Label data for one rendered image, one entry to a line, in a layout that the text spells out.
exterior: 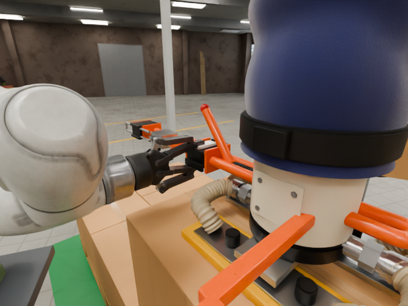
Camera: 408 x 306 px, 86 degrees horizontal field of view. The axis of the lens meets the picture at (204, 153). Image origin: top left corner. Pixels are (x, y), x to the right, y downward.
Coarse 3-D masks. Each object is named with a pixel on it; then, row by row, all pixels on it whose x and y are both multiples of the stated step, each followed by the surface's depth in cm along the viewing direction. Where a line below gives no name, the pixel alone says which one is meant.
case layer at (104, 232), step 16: (144, 192) 167; (176, 192) 167; (112, 208) 148; (128, 208) 148; (80, 224) 155; (96, 224) 132; (112, 224) 132; (96, 240) 119; (112, 240) 119; (128, 240) 119; (96, 256) 125; (112, 256) 109; (128, 256) 109; (96, 272) 144; (112, 272) 101; (128, 272) 101; (112, 288) 102; (128, 288) 93; (112, 304) 115; (128, 304) 87
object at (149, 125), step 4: (144, 120) 85; (148, 120) 85; (140, 124) 78; (144, 124) 78; (148, 124) 78; (152, 124) 78; (156, 124) 79; (160, 124) 80; (144, 128) 77; (148, 128) 78; (152, 128) 79; (160, 128) 81; (144, 136) 78
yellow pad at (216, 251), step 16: (192, 224) 47; (224, 224) 46; (192, 240) 43; (208, 240) 42; (224, 240) 42; (240, 240) 42; (208, 256) 40; (224, 256) 38; (304, 272) 36; (256, 288) 33; (272, 288) 33; (288, 288) 33; (304, 288) 30; (320, 288) 33; (256, 304) 32; (272, 304) 31; (288, 304) 30; (304, 304) 30; (320, 304) 30
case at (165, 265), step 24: (192, 192) 63; (144, 216) 53; (168, 216) 53; (192, 216) 53; (240, 216) 53; (144, 240) 45; (168, 240) 45; (144, 264) 49; (168, 264) 40; (192, 264) 40; (144, 288) 54; (168, 288) 40; (192, 288) 35; (336, 288) 35; (360, 288) 35
